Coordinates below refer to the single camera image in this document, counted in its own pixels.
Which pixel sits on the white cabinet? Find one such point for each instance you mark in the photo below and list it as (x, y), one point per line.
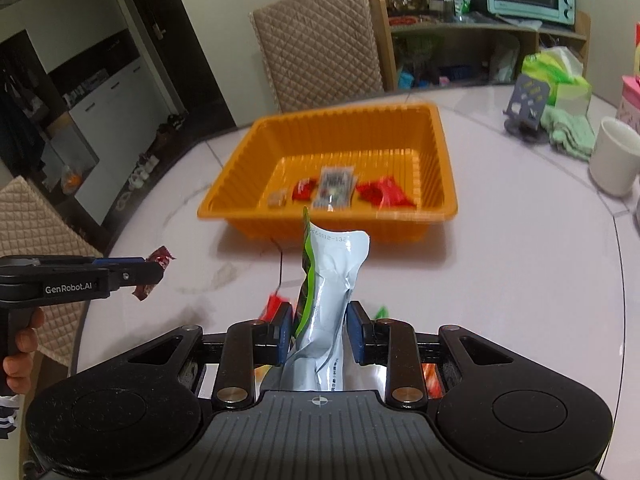
(102, 136)

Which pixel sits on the pink lidded cup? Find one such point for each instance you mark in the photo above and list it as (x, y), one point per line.
(629, 109)

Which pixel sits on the orange plastic tray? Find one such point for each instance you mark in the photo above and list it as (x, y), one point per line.
(382, 169)

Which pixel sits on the person left hand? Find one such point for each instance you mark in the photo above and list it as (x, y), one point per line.
(18, 367)

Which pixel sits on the green candy packet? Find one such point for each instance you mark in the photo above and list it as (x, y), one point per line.
(381, 313)

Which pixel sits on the silver green foil pouch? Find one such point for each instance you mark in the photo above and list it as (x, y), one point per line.
(331, 261)

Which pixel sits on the red square snack packet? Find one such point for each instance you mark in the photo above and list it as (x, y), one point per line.
(432, 382)

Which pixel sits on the clear dark snack packet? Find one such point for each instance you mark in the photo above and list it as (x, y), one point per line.
(335, 188)

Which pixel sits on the dark red snack packet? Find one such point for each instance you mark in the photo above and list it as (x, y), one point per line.
(150, 274)

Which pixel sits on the wooden shelf unit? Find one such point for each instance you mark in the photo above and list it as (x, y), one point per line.
(404, 39)

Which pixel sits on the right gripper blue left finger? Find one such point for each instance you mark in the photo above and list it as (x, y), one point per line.
(243, 348)

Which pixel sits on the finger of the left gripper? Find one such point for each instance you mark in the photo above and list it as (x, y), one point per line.
(133, 274)
(120, 261)

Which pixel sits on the large red snack packet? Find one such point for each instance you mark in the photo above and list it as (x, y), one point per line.
(384, 193)

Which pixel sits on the grey phone stand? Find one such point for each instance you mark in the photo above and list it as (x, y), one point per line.
(525, 108)

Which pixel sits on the red round snack packet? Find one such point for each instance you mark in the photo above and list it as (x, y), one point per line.
(272, 307)

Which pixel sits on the green folded cloth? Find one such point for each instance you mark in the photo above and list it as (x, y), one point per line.
(569, 134)

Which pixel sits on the green tissue pack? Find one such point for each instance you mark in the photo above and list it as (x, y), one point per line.
(557, 75)

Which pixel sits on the small red candy packet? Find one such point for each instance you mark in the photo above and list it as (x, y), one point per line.
(303, 190)

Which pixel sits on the white mug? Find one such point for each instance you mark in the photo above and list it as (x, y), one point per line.
(614, 162)

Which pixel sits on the brown candy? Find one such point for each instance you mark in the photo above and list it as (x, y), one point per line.
(277, 199)

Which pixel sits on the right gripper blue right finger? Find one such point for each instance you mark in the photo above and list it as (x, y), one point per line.
(392, 344)

